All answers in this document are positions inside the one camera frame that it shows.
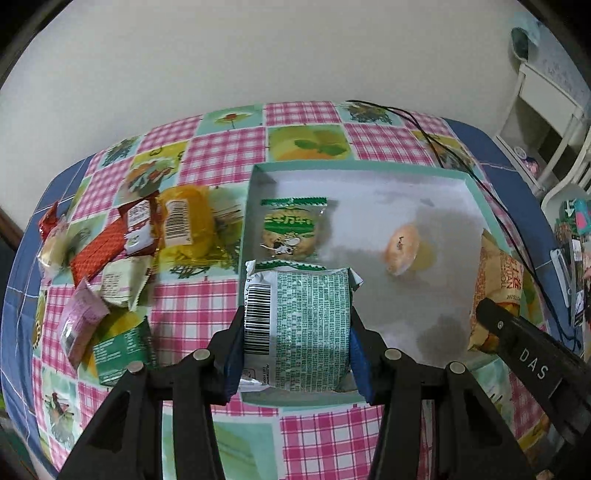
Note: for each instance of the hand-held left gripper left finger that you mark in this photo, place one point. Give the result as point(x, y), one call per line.
point(234, 360)

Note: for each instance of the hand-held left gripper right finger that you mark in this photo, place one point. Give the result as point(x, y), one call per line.
point(359, 364)

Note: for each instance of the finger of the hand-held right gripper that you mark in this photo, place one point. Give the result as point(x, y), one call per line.
point(494, 323)

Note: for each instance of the orange and yellow chips packet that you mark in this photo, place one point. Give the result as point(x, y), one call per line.
point(496, 277)

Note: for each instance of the green barcode snack packet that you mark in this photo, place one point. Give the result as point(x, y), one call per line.
point(300, 323)

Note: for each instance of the green-rimmed white box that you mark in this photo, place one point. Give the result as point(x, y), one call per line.
point(392, 295)

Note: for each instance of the green and yellow snack packet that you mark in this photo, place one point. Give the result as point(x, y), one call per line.
point(122, 350)

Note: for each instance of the cream snack packet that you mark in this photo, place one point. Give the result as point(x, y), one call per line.
point(124, 281)

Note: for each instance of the yellow barcode snack packet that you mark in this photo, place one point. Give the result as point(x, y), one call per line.
point(189, 221)

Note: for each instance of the pink snack packet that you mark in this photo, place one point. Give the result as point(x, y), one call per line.
point(83, 323)

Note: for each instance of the white gadget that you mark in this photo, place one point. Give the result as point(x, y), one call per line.
point(565, 286)

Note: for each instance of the round orange pastry packet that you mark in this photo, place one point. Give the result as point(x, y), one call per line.
point(404, 249)

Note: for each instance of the green clutter pile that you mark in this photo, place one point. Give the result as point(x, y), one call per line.
point(579, 221)

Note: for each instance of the green cookie packet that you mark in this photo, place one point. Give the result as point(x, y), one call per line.
point(291, 228)

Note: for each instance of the white chair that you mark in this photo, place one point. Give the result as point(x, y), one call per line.
point(561, 194)

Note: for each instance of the small pink jar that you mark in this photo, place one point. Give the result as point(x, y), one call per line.
point(531, 165)

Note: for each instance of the dark red white-label packet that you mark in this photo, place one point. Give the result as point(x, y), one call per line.
point(141, 221)

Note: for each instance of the red dotted wafer packet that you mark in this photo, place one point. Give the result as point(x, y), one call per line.
point(99, 251)

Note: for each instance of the clear pale pastry packet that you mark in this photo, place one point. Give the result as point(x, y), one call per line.
point(54, 251)

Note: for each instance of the pink checked fruit tablecloth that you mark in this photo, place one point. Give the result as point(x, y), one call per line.
point(221, 147)

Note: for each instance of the small red wrapper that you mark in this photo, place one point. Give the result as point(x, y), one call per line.
point(47, 221)

